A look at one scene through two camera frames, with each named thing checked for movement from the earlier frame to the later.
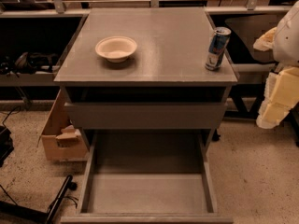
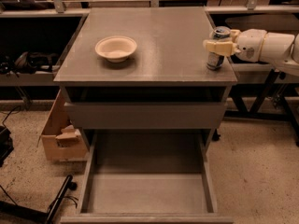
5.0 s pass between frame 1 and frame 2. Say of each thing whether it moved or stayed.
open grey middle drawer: stayed
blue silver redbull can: stayed
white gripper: moved
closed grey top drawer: stayed
